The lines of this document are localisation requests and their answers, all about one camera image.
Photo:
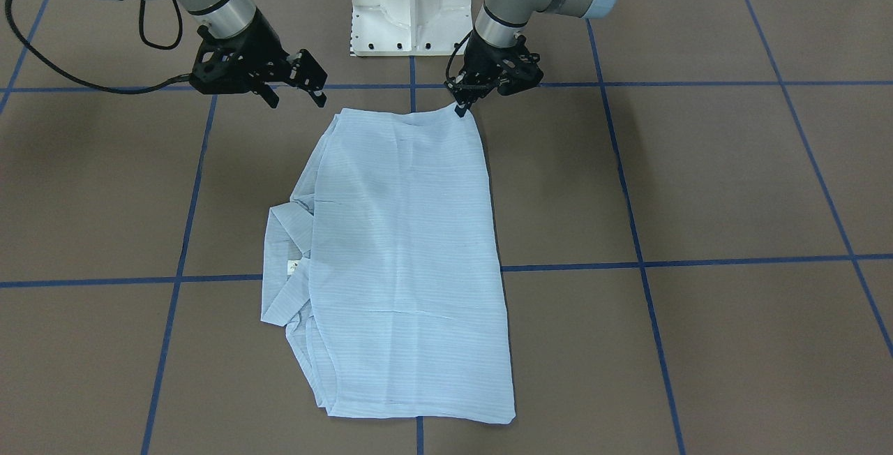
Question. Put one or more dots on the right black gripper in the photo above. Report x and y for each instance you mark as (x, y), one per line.
(261, 42)

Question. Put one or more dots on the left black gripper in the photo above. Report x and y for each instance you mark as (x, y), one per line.
(484, 58)

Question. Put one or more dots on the light blue button shirt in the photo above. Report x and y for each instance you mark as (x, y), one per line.
(382, 268)

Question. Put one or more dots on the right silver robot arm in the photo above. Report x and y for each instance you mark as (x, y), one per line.
(225, 17)

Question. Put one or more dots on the white mast base plate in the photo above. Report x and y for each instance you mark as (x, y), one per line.
(409, 28)

